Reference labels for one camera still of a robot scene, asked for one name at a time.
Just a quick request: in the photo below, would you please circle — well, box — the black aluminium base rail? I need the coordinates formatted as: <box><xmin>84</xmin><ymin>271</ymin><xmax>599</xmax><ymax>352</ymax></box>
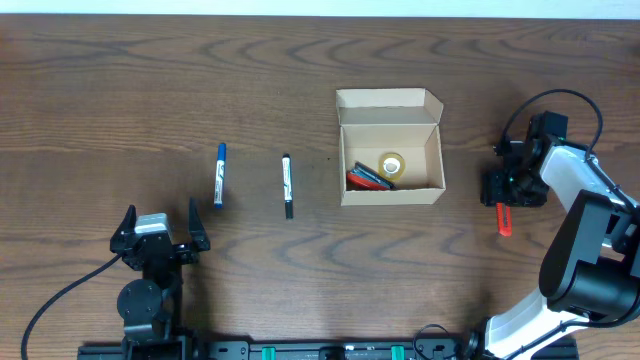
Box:
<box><xmin>77</xmin><ymin>337</ymin><xmax>580</xmax><ymax>360</ymax></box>

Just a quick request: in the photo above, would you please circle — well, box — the open cardboard box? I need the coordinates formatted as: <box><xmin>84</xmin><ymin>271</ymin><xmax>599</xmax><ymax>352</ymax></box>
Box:
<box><xmin>336</xmin><ymin>88</ymin><xmax>446</xmax><ymax>206</ymax></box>

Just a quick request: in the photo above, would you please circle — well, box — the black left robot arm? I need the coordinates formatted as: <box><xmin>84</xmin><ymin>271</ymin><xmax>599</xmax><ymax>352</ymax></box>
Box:
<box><xmin>110</xmin><ymin>200</ymin><xmax>211</xmax><ymax>359</ymax></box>

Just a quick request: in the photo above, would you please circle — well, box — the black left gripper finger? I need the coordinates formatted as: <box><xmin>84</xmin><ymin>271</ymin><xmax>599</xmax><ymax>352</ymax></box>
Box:
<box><xmin>188</xmin><ymin>198</ymin><xmax>211</xmax><ymax>251</ymax></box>
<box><xmin>110</xmin><ymin>205</ymin><xmax>137</xmax><ymax>252</ymax></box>

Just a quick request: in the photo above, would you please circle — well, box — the red utility knife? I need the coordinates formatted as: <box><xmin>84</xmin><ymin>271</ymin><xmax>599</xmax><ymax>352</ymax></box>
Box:
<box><xmin>496</xmin><ymin>203</ymin><xmax>512</xmax><ymax>237</ymax></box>

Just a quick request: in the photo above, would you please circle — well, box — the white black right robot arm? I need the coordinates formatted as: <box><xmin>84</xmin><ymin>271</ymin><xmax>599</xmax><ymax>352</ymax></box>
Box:
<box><xmin>464</xmin><ymin>111</ymin><xmax>639</xmax><ymax>359</ymax></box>

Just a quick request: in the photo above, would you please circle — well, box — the red black stapler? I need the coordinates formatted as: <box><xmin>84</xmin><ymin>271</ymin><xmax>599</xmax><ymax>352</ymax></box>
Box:
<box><xmin>346</xmin><ymin>162</ymin><xmax>396</xmax><ymax>191</ymax></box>

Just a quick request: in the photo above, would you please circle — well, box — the blue whiteboard marker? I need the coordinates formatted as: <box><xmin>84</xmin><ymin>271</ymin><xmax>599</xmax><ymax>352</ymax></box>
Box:
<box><xmin>213</xmin><ymin>143</ymin><xmax>226</xmax><ymax>208</ymax></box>

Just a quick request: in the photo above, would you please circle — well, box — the black whiteboard marker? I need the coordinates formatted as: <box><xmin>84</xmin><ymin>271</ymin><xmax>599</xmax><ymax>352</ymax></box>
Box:
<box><xmin>282</xmin><ymin>154</ymin><xmax>294</xmax><ymax>220</ymax></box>

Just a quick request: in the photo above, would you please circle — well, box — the yellow clear tape roll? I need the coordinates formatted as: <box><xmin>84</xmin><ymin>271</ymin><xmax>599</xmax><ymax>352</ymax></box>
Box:
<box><xmin>378</xmin><ymin>152</ymin><xmax>406</xmax><ymax>181</ymax></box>

